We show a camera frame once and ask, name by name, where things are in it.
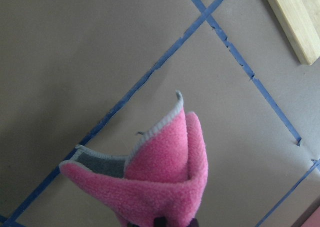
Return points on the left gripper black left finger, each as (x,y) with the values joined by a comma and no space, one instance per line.
(160,222)

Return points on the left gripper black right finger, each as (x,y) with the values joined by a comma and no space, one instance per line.
(194,223)

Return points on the pink microfiber cloth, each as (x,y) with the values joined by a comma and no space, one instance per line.
(164,176)

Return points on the pink plastic bin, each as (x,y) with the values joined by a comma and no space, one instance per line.
(305,215)

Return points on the bamboo cutting board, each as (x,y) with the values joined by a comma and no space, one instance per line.
(300,20)

